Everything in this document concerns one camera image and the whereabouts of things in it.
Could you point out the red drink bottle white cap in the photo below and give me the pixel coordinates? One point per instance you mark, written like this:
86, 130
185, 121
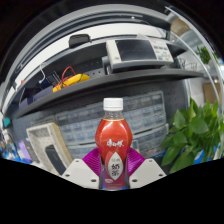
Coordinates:
113, 136

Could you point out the white dotted tray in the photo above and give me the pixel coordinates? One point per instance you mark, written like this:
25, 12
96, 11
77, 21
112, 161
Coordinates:
43, 135

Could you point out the white shelf rack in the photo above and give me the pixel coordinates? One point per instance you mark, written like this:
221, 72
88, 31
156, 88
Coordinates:
203, 56

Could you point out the black speaker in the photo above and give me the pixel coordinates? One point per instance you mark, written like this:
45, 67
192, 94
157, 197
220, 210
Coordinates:
55, 160

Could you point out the teal bin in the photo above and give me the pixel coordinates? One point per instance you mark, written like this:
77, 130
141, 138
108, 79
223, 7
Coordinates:
6, 122

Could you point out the grey parts drawer cabinet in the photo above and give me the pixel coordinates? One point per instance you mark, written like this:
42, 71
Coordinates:
83, 150
145, 111
80, 123
150, 141

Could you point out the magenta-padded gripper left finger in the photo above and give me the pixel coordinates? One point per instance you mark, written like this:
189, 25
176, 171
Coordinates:
78, 173

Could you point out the dark grey overhead shelf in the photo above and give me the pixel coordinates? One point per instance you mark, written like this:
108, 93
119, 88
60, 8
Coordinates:
110, 83

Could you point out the green potted plant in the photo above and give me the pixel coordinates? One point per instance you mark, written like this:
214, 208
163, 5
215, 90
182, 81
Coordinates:
190, 133

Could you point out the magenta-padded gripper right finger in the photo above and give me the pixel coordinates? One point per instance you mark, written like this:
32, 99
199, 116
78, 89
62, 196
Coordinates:
148, 172

